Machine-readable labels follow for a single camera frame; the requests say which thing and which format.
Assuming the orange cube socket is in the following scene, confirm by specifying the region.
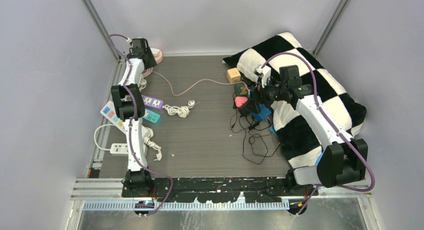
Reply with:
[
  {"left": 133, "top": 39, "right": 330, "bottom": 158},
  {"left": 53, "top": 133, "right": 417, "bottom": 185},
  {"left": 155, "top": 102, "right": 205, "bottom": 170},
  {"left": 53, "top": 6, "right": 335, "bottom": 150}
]
[{"left": 226, "top": 68, "right": 241, "bottom": 84}]

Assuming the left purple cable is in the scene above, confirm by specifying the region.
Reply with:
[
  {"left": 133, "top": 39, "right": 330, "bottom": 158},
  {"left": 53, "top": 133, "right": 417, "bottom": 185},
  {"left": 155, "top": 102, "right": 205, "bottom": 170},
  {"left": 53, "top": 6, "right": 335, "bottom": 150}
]
[{"left": 108, "top": 34, "right": 174, "bottom": 216}]

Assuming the checkered black white pillow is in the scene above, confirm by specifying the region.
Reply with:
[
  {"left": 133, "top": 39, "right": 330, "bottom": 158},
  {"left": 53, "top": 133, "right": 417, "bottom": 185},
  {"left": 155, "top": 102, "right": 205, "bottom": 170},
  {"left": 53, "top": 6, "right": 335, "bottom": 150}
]
[{"left": 222, "top": 32, "right": 368, "bottom": 169}]

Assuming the teal usb power strip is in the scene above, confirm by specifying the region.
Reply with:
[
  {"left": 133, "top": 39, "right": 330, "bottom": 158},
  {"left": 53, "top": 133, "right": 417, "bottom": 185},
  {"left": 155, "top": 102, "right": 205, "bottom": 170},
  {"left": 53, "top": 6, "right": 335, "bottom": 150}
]
[{"left": 142, "top": 109, "right": 162, "bottom": 125}]

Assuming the white colourful power strip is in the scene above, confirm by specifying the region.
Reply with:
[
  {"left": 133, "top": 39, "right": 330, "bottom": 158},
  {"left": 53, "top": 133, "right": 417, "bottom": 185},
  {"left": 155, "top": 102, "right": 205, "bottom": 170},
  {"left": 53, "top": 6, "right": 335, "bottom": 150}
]
[{"left": 100, "top": 101, "right": 126, "bottom": 133}]

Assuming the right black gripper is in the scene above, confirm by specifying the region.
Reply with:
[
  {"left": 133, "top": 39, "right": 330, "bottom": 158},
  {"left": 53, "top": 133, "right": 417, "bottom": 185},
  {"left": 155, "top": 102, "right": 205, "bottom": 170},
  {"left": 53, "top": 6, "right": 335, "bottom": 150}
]
[{"left": 244, "top": 75, "right": 287, "bottom": 114}]

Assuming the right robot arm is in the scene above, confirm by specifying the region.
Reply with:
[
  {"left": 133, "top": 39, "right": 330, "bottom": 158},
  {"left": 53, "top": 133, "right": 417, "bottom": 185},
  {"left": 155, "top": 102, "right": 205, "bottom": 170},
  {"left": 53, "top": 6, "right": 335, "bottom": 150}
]
[{"left": 254, "top": 65, "right": 368, "bottom": 195}]

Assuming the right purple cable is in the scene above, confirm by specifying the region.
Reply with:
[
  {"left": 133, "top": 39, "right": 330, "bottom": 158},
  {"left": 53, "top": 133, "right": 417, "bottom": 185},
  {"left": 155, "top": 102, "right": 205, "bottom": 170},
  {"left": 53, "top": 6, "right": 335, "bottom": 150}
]
[{"left": 259, "top": 52, "right": 376, "bottom": 216}]

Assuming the blue cube socket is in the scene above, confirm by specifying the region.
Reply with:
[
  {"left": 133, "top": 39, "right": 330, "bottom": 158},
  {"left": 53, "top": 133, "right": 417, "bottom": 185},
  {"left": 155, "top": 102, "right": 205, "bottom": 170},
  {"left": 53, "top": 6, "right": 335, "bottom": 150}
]
[{"left": 252, "top": 104, "right": 272, "bottom": 122}]

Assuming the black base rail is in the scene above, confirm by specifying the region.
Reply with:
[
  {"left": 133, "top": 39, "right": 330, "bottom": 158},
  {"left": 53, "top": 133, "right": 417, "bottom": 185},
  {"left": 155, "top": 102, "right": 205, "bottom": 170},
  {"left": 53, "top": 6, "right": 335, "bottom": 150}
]
[{"left": 121, "top": 176, "right": 314, "bottom": 203}]

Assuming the pink round socket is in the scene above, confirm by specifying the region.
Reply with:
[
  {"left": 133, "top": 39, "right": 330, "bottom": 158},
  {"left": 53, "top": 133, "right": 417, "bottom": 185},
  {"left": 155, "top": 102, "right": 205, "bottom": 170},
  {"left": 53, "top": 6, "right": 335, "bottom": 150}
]
[{"left": 154, "top": 51, "right": 163, "bottom": 64}]

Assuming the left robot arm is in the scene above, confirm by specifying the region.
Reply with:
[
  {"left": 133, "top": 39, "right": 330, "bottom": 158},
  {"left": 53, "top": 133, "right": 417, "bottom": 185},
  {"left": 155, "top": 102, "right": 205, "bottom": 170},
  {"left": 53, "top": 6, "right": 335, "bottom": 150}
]
[{"left": 110, "top": 38, "right": 157, "bottom": 197}]

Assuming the white charger block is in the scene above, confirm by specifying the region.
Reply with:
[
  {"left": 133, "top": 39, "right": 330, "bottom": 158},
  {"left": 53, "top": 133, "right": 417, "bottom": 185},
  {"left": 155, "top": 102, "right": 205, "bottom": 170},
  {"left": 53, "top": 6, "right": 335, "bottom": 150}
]
[{"left": 150, "top": 48, "right": 161, "bottom": 57}]

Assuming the purple cable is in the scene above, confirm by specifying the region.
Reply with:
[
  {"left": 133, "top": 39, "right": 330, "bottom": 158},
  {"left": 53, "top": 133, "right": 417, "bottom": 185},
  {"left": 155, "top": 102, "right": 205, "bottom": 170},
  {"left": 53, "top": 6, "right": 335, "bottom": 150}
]
[
  {"left": 259, "top": 52, "right": 376, "bottom": 216},
  {"left": 108, "top": 34, "right": 174, "bottom": 216}
]

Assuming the pink plug adapter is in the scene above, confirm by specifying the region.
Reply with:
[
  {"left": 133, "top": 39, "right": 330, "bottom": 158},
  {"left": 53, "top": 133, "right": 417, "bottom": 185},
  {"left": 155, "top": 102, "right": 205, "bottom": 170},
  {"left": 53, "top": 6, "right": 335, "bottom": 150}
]
[{"left": 234, "top": 96, "right": 249, "bottom": 108}]

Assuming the dark green cube socket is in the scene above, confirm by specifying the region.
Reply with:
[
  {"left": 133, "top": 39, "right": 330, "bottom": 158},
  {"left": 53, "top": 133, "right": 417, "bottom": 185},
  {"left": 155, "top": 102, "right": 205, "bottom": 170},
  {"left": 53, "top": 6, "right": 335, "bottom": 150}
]
[{"left": 234, "top": 82, "right": 249, "bottom": 97}]

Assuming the purple power strip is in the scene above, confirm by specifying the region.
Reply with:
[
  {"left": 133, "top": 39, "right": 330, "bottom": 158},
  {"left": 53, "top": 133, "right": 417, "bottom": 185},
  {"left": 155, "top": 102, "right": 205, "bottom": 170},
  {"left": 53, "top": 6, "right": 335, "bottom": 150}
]
[{"left": 142, "top": 95, "right": 164, "bottom": 110}]

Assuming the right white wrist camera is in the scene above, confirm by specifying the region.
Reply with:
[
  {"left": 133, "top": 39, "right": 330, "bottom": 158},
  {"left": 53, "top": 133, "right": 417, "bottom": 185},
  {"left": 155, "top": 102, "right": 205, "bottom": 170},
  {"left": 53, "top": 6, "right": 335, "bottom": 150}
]
[{"left": 254, "top": 65, "right": 272, "bottom": 88}]

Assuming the black thin cable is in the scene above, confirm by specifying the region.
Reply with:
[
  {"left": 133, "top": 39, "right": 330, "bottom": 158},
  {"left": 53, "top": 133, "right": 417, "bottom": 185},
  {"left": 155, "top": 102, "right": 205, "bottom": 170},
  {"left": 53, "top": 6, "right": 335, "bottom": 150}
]
[{"left": 230, "top": 104, "right": 282, "bottom": 164}]

